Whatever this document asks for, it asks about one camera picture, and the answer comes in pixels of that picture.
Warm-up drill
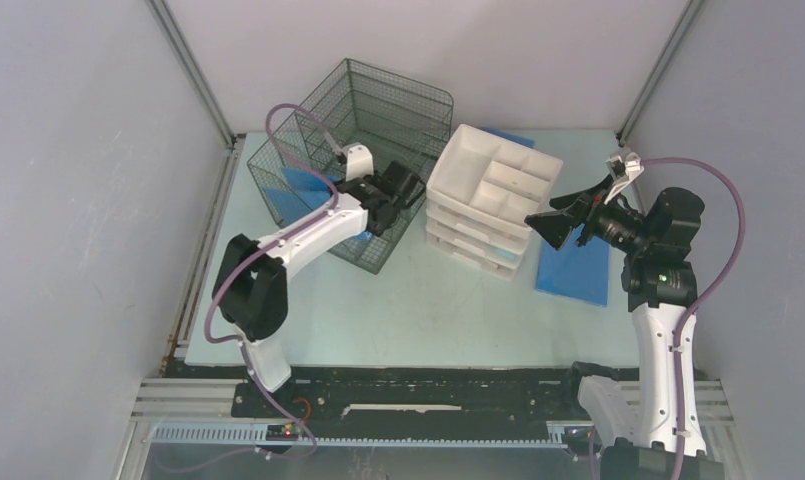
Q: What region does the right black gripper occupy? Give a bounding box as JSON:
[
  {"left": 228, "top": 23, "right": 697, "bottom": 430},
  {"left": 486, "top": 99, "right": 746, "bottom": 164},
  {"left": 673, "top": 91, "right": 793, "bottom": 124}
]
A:
[{"left": 525, "top": 172, "right": 654, "bottom": 255}]

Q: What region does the green wire mesh basket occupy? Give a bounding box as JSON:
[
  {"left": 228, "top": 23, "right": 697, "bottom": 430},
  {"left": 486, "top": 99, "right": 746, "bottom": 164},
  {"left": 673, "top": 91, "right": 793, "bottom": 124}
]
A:
[{"left": 247, "top": 58, "right": 454, "bottom": 274}]

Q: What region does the blue folder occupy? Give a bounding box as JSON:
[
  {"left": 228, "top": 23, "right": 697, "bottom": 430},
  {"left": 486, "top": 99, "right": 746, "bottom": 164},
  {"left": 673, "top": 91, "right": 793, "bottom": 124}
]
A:
[
  {"left": 257, "top": 167, "right": 331, "bottom": 228},
  {"left": 483, "top": 127, "right": 535, "bottom": 149},
  {"left": 535, "top": 231, "right": 611, "bottom": 307}
]

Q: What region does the white plastic drawer organizer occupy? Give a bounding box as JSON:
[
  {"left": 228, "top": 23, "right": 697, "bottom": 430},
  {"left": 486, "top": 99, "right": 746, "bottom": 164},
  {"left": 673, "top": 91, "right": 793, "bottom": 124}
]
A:
[{"left": 426, "top": 124, "right": 564, "bottom": 281}]

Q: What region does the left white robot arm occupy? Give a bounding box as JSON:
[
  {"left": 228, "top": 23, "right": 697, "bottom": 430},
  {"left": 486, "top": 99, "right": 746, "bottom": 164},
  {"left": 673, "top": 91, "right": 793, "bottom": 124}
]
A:
[{"left": 204, "top": 161, "right": 425, "bottom": 417}]

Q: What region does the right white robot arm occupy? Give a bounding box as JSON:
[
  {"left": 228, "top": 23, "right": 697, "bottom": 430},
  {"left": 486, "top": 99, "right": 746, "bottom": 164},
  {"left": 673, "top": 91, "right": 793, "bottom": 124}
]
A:
[{"left": 525, "top": 177, "right": 726, "bottom": 479}]

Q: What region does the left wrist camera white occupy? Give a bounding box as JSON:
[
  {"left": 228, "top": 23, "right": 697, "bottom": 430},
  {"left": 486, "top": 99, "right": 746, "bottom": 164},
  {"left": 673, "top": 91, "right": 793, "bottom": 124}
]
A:
[{"left": 337, "top": 143, "right": 375, "bottom": 181}]

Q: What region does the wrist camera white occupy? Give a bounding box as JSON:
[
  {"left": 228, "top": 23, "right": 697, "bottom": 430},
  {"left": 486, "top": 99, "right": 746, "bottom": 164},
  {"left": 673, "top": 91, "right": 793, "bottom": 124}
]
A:
[
  {"left": 337, "top": 143, "right": 375, "bottom": 181},
  {"left": 604, "top": 147, "right": 644, "bottom": 204}
]

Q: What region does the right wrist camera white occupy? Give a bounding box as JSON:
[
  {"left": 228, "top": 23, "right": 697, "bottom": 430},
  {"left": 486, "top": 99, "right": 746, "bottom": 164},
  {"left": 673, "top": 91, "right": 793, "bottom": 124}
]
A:
[{"left": 604, "top": 147, "right": 644, "bottom": 204}]

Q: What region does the black front rail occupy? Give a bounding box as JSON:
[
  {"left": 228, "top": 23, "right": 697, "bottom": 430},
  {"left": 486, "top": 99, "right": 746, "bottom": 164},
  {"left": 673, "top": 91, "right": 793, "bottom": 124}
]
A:
[{"left": 232, "top": 362, "right": 632, "bottom": 446}]

